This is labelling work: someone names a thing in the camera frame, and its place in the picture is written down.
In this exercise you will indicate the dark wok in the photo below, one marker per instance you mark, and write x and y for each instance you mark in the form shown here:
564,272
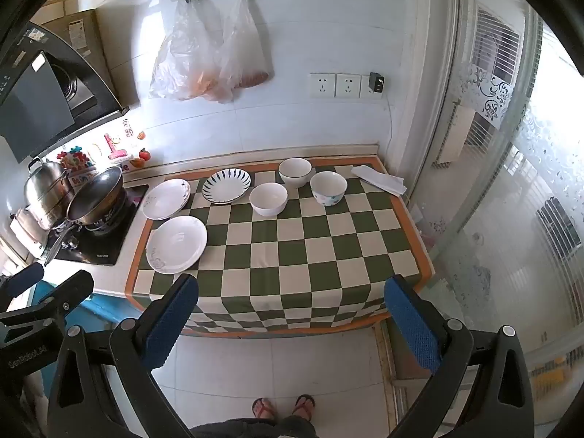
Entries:
96,196

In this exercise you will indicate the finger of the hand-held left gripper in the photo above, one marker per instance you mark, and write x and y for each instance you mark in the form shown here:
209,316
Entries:
23,279
70,289

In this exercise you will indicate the person's foot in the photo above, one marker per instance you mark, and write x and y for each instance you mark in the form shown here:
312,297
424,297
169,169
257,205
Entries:
263,408
303,406

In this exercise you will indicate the person's right foot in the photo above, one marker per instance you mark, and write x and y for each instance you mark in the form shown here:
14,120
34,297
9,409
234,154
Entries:
303,406

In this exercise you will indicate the white plate with dark stripes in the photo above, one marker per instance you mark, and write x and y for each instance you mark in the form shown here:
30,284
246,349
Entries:
226,185

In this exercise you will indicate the white plate with floral print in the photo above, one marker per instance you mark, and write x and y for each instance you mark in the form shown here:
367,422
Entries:
165,198

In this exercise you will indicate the blue cabinet front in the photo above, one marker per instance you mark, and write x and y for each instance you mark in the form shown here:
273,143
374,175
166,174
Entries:
98,312

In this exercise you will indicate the person's left foot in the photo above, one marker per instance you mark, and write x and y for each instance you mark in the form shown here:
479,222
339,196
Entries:
263,408

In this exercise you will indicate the colourful toy ornament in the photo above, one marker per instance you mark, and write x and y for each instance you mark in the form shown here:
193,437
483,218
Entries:
77,159

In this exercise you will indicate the black range hood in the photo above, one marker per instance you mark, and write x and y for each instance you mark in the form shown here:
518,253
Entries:
41,100

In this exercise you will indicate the small clear plastic bag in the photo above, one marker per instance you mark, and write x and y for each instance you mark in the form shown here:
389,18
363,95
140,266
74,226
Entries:
246,54

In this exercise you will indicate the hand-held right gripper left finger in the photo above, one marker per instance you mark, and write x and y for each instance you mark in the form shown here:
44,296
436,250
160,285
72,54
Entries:
169,317

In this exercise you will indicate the black gas stove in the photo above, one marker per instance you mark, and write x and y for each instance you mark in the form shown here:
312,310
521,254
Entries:
109,242

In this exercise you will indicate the black plug adapter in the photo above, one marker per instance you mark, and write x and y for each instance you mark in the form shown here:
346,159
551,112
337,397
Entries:
376,83

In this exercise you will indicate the white cup with red print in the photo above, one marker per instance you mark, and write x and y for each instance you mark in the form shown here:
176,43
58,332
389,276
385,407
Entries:
328,187

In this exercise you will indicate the folded white cloth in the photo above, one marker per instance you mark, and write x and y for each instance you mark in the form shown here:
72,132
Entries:
378,179

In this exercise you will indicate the small printed box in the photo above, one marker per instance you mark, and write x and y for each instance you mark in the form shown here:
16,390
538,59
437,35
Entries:
133,165

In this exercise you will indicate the large clear plastic bag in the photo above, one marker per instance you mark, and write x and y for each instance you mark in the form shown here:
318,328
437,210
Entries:
187,64

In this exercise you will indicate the green white checkered tablecloth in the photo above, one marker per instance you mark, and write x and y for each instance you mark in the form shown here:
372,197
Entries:
296,255

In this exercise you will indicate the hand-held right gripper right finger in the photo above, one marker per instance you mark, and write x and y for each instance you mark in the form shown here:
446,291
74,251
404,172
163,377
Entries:
413,324

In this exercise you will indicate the tall steel pot with lid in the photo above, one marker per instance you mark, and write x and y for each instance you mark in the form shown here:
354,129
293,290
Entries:
45,189

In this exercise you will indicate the person's dark shorts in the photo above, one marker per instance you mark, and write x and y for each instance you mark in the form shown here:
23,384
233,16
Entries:
255,429

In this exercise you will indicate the pink brush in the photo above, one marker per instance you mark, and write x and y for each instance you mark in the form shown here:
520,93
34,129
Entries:
115,148

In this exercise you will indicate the large white plate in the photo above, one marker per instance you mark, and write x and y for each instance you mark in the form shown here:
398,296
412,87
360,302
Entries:
177,244

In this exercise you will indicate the frosted glass sliding door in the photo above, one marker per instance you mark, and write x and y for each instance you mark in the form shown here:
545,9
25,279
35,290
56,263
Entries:
515,200

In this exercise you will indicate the red persimmon ornament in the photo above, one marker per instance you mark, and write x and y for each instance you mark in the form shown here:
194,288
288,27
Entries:
144,155

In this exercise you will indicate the white bowl with dark rim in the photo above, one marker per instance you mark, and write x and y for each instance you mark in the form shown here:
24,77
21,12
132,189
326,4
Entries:
295,171

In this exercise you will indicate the plain white bowl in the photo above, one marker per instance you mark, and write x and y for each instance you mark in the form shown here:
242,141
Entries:
268,197

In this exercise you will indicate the white wall socket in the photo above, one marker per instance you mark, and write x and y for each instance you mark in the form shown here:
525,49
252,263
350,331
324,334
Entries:
364,89
323,85
347,85

